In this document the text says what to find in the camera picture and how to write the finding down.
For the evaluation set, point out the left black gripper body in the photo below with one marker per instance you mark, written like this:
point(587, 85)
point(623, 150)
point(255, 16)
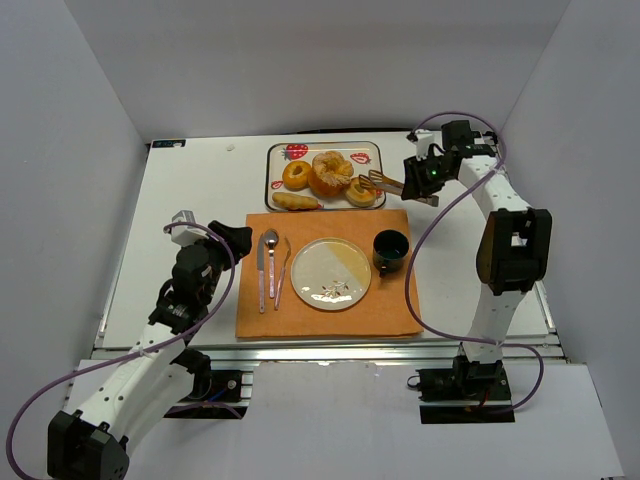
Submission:
point(220, 246)

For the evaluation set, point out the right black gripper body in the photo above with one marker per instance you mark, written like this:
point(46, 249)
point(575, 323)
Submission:
point(413, 179)

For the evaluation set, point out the metal tongs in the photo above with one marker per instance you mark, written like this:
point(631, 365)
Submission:
point(376, 180)

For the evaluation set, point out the pale bagel bread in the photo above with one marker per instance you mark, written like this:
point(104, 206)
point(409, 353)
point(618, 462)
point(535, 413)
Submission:
point(359, 196)

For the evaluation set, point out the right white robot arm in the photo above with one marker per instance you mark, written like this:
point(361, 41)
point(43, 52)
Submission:
point(513, 252)

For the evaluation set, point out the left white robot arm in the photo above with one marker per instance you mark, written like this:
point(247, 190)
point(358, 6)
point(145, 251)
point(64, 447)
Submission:
point(97, 439)

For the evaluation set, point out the twisted bread stick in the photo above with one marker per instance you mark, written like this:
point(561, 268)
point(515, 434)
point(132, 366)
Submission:
point(295, 202)

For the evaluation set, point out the dark green mug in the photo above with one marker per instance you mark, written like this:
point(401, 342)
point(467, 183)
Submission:
point(390, 249)

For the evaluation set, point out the strawberry pattern tray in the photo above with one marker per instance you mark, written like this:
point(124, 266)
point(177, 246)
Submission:
point(364, 156)

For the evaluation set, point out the large sugared crown bun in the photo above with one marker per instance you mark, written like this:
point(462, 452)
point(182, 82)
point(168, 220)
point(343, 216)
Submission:
point(330, 174)

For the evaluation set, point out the cream two-tone plate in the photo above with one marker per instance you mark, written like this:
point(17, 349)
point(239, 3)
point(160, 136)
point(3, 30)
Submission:
point(331, 274)

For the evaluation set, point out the orange cloth placemat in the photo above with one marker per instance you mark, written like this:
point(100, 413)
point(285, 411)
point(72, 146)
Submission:
point(382, 313)

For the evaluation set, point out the left corner blue label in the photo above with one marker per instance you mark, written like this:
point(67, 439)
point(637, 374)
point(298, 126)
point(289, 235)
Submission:
point(168, 143)

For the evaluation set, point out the pink handled knife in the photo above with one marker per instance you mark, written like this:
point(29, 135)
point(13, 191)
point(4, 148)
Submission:
point(261, 273)

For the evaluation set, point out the pink handled spoon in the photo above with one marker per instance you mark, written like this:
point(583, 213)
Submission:
point(271, 239)

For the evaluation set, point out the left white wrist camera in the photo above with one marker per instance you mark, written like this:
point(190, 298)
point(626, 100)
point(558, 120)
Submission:
point(186, 233)

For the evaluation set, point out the pink handled fork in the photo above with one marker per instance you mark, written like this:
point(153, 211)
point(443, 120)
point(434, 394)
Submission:
point(282, 275)

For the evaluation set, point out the glazed ring donut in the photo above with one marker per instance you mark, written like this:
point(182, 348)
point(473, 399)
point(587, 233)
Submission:
point(295, 175)

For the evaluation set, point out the aluminium table frame rail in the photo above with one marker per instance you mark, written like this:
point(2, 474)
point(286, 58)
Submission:
point(223, 179)

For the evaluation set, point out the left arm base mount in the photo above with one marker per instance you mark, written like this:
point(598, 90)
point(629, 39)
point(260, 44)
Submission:
point(226, 395)

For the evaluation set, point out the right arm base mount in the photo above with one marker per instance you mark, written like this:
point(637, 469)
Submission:
point(442, 401)

